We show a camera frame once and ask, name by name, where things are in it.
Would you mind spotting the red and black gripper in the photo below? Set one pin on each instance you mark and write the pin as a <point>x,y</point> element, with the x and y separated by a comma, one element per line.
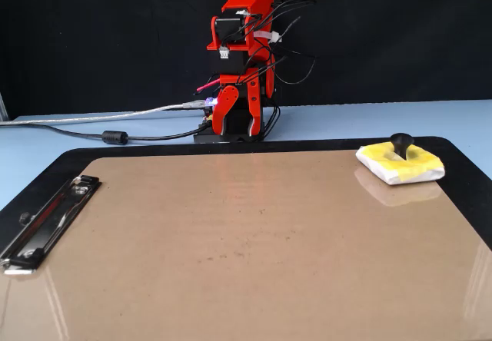
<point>265,76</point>

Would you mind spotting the yellow white sponge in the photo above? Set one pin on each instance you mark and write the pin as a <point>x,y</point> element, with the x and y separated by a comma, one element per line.
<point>407,168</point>

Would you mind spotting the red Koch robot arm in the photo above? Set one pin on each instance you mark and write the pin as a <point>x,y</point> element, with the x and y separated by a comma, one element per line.
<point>246,7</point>

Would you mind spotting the controller circuit board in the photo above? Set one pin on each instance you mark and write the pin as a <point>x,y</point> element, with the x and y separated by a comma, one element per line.
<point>209,108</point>

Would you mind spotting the brown clipboard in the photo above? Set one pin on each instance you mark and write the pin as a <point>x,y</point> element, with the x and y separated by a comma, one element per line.
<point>246,279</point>

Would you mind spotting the metal clipboard clip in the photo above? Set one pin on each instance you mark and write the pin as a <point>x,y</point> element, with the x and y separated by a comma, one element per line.
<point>50,222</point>

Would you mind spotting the black mat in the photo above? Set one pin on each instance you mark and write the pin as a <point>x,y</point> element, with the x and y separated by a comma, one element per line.
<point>461,156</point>

